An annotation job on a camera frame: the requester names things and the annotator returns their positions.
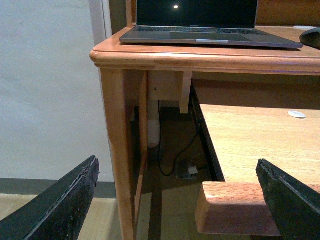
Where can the white round sticker on tray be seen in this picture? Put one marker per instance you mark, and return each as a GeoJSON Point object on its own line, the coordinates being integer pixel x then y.
{"type": "Point", "coordinates": [296, 114]}

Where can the wooden pull-out keyboard tray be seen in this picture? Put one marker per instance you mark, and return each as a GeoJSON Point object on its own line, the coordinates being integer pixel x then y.
{"type": "Point", "coordinates": [245, 122]}

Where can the white round disc on desk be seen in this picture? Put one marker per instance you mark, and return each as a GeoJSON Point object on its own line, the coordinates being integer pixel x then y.
{"type": "Point", "coordinates": [304, 27]}

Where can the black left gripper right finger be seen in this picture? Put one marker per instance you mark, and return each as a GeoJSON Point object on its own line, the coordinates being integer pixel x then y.
{"type": "Point", "coordinates": [294, 206]}

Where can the floor power outlet box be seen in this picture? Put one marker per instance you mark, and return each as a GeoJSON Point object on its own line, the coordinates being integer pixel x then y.
{"type": "Point", "coordinates": [181, 170]}

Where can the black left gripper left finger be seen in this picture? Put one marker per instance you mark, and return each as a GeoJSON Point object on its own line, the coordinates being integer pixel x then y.
{"type": "Point", "coordinates": [59, 212]}

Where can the white plug in outlet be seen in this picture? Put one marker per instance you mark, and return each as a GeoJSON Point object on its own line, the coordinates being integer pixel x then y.
{"type": "Point", "coordinates": [193, 170]}

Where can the wooden desk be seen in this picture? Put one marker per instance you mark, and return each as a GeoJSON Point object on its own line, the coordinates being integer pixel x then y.
{"type": "Point", "coordinates": [133, 74]}

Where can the grey open laptop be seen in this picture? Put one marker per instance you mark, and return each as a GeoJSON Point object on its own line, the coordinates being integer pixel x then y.
{"type": "Point", "coordinates": [201, 22]}

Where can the dark grey computer mouse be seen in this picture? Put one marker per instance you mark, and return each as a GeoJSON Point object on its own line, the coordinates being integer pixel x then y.
{"type": "Point", "coordinates": [311, 38]}

